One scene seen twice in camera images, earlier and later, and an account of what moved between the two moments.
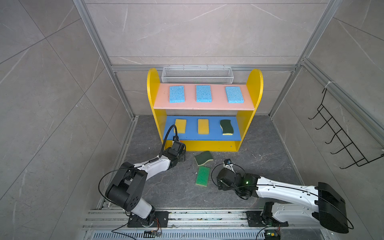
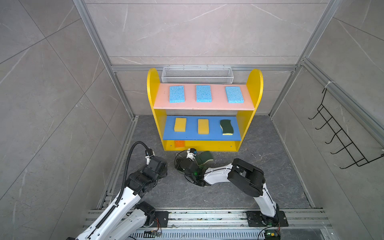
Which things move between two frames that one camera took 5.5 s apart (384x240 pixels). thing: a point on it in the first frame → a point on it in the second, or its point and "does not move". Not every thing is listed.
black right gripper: [222, 187] → [178, 166]
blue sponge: [203, 93] does not move
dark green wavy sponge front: [227, 128] does not move
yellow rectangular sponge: [203, 126] does not move
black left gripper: [183, 154] → [164, 172]
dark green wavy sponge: [203, 157] does not move
